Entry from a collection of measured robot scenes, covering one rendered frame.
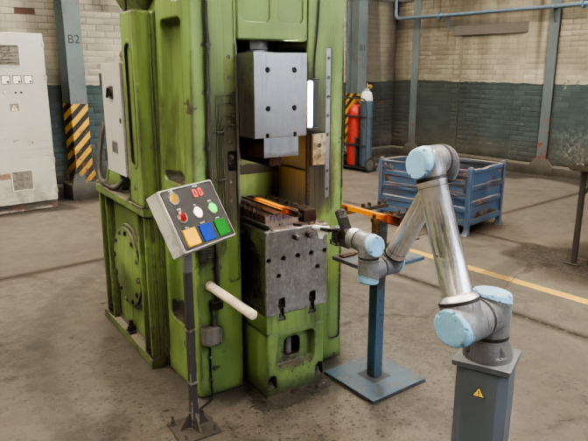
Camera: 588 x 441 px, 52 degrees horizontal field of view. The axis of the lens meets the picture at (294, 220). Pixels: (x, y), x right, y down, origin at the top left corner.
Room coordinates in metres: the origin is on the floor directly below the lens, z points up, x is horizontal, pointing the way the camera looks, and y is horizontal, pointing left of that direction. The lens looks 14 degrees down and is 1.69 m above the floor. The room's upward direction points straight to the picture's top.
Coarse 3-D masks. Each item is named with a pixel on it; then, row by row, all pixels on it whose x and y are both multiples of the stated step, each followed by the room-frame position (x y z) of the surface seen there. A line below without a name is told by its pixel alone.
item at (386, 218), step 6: (348, 210) 3.05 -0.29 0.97; (354, 210) 3.01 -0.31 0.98; (360, 210) 2.97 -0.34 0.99; (366, 210) 2.96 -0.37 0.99; (372, 216) 2.91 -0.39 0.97; (378, 216) 2.87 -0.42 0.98; (384, 216) 2.82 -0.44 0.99; (390, 216) 2.82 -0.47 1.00; (396, 216) 2.78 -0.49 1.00; (390, 222) 2.81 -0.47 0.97; (396, 222) 2.78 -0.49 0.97
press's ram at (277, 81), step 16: (240, 64) 2.96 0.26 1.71; (256, 64) 2.86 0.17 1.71; (272, 64) 2.91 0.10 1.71; (288, 64) 2.96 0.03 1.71; (304, 64) 3.01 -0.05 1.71; (240, 80) 2.97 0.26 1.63; (256, 80) 2.86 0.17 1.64; (272, 80) 2.91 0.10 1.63; (288, 80) 2.96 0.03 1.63; (304, 80) 3.01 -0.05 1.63; (240, 96) 2.97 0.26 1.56; (256, 96) 2.86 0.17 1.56; (272, 96) 2.91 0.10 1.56; (288, 96) 2.96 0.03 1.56; (304, 96) 3.01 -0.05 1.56; (240, 112) 2.97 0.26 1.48; (256, 112) 2.86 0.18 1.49; (272, 112) 2.91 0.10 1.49; (288, 112) 2.96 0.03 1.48; (304, 112) 3.01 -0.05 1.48; (240, 128) 2.98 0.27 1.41; (256, 128) 2.86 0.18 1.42; (272, 128) 2.91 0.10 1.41; (288, 128) 2.96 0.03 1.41; (304, 128) 3.01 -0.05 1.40
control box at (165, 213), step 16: (160, 192) 2.41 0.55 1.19; (176, 192) 2.48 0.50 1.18; (192, 192) 2.56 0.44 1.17; (208, 192) 2.64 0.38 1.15; (160, 208) 2.40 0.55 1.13; (176, 208) 2.43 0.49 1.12; (192, 208) 2.50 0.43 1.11; (208, 208) 2.58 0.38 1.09; (160, 224) 2.40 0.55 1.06; (176, 224) 2.38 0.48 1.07; (192, 224) 2.45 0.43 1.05; (176, 240) 2.36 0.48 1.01; (224, 240) 2.62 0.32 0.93; (176, 256) 2.36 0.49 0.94
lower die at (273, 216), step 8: (248, 200) 3.20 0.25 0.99; (256, 200) 3.15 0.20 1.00; (272, 200) 3.19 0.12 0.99; (248, 208) 3.05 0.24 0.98; (264, 208) 3.01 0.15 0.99; (272, 208) 3.01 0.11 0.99; (296, 208) 3.00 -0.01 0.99; (264, 216) 2.88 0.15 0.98; (272, 216) 2.91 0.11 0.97; (280, 216) 2.93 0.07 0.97; (288, 216) 2.96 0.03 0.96; (272, 224) 2.91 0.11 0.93; (280, 224) 2.93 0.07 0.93; (288, 224) 2.96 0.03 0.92
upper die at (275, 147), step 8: (240, 136) 3.08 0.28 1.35; (288, 136) 2.96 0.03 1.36; (296, 136) 2.98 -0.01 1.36; (240, 144) 3.08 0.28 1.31; (248, 144) 3.01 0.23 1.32; (256, 144) 2.94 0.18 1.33; (264, 144) 2.88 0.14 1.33; (272, 144) 2.91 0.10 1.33; (280, 144) 2.93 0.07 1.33; (288, 144) 2.96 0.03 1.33; (296, 144) 2.98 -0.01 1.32; (248, 152) 3.01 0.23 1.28; (256, 152) 2.94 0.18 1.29; (264, 152) 2.88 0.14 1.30; (272, 152) 2.91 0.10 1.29; (280, 152) 2.93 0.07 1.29; (288, 152) 2.96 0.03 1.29; (296, 152) 2.98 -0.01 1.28
